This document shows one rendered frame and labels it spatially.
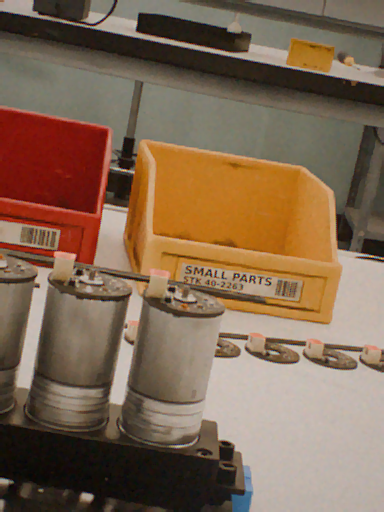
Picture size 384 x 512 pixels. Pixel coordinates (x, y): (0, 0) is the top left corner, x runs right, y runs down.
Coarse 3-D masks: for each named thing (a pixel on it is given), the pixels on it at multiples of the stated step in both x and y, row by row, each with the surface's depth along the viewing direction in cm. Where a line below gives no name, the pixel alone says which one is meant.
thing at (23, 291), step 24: (0, 264) 33; (0, 288) 33; (24, 288) 33; (0, 312) 33; (24, 312) 33; (0, 336) 33; (24, 336) 34; (0, 360) 33; (0, 384) 34; (0, 408) 34
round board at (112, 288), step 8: (72, 272) 34; (80, 272) 34; (48, 280) 33; (56, 280) 33; (72, 280) 33; (104, 280) 34; (112, 280) 34; (120, 280) 35; (64, 288) 33; (72, 288) 33; (80, 288) 33; (96, 288) 33; (104, 288) 33; (112, 288) 34; (120, 288) 34; (128, 288) 34; (88, 296) 33; (96, 296) 33; (104, 296) 33; (112, 296) 33; (120, 296) 33; (128, 296) 33
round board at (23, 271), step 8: (8, 256) 35; (8, 264) 34; (16, 264) 34; (24, 264) 34; (0, 272) 33; (8, 272) 33; (16, 272) 33; (24, 272) 33; (32, 272) 34; (0, 280) 33; (8, 280) 33; (16, 280) 33; (24, 280) 33
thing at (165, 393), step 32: (160, 320) 33; (192, 320) 33; (160, 352) 33; (192, 352) 33; (128, 384) 34; (160, 384) 33; (192, 384) 33; (128, 416) 34; (160, 416) 33; (192, 416) 34
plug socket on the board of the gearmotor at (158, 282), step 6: (150, 270) 34; (156, 270) 34; (162, 270) 34; (156, 276) 33; (162, 276) 33; (168, 276) 33; (150, 282) 33; (156, 282) 33; (162, 282) 33; (150, 288) 33; (156, 288) 33; (162, 288) 33; (150, 294) 33; (156, 294) 33; (162, 294) 33; (168, 294) 34
